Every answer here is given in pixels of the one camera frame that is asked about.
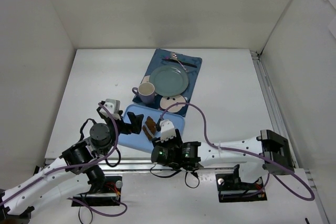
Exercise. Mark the light blue plastic tray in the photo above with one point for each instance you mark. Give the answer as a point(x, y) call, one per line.
point(140, 142)

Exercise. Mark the dark blue bear placemat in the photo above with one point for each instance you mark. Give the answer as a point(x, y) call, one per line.
point(160, 102)

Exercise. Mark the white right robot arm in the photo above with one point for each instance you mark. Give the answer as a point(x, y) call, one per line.
point(268, 153)

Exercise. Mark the silver metal spoon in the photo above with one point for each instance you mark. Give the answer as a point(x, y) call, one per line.
point(174, 57)

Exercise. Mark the black handled knife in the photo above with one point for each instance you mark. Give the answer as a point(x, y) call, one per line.
point(183, 63)

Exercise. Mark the lavender ceramic mug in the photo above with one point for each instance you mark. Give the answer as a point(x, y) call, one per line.
point(146, 92)

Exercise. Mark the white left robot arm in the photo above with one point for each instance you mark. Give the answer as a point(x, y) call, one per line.
point(20, 202)

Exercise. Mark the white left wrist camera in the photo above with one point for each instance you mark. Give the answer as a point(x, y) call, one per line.
point(110, 108)

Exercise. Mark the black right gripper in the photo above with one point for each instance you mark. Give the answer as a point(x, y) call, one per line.
point(163, 142)

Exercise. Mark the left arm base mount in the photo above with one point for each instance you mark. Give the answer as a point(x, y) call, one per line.
point(108, 195)

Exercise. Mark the silver metal tongs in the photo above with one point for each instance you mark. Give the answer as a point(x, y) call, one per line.
point(150, 132)

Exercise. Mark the aluminium table edge rail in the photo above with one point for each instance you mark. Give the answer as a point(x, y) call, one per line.
point(145, 164)

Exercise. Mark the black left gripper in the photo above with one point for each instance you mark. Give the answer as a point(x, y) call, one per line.
point(126, 125)

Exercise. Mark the teal green ceramic plate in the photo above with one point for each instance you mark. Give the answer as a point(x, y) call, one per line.
point(169, 80)

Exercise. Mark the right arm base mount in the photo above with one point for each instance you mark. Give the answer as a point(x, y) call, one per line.
point(229, 191)

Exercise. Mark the aluminium right side rail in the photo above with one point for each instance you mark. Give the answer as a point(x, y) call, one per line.
point(278, 123)

